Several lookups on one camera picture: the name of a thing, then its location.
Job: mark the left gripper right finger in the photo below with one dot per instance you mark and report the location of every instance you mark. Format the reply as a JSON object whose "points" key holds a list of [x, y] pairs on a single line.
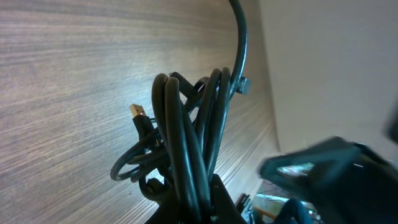
{"points": [[224, 209]]}

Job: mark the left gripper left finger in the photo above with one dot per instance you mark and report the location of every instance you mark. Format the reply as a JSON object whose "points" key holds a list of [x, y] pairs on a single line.
{"points": [[165, 196]]}

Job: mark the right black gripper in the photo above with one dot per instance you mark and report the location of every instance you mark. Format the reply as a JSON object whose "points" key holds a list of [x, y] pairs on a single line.
{"points": [[346, 181]]}

